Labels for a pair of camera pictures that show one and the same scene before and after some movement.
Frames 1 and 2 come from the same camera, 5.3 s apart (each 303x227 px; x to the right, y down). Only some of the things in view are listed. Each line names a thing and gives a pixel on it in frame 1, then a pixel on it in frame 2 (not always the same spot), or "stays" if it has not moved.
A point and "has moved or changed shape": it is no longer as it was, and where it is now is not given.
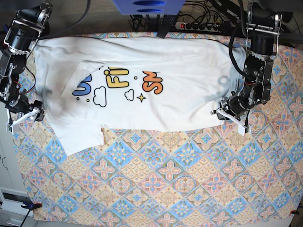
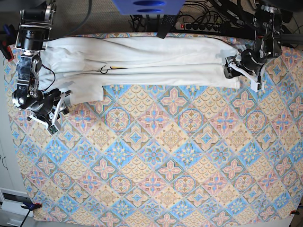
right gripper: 236,109 → 249,63
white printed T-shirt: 88,83 has moved or changed shape
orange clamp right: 294,212 stays
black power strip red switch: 198,26 stays
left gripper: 10,125 → 46,112
